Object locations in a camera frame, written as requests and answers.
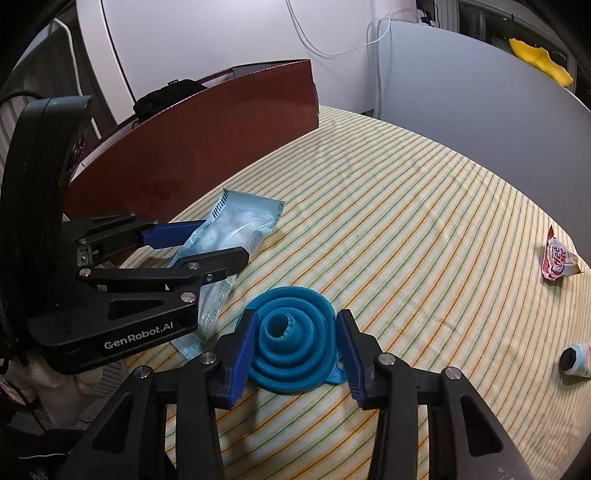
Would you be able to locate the white headboard panel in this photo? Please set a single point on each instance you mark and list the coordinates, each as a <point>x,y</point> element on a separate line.
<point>461,69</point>

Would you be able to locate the blue collapsible funnel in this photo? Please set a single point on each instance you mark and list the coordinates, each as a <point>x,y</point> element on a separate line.
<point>304,318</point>

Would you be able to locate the pink white snack packet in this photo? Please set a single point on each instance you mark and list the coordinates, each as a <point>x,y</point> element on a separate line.
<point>556,258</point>

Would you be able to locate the small tube with black cap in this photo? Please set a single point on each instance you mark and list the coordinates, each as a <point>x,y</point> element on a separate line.
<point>579,360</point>

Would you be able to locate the clear cotton ball packet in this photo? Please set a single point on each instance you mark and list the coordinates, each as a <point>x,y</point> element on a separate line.
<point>231,226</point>

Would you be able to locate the yellow cloth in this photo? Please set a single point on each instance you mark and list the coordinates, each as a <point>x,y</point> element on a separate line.
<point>540,60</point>

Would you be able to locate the person's left hand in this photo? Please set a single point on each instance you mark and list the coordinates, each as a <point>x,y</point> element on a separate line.
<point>64,383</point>

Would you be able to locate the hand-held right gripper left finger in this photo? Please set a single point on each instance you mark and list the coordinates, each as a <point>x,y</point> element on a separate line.
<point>242,350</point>

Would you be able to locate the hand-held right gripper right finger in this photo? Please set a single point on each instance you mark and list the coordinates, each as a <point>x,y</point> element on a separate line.
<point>351,355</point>

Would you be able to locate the black cloth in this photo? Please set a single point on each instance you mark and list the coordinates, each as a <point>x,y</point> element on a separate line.
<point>166,97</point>

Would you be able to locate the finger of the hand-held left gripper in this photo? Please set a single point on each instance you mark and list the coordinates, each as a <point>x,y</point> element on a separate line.
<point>217,261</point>
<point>171,230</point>

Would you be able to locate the striped yellow bed sheet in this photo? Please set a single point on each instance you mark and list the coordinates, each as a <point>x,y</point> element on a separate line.
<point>415,230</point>

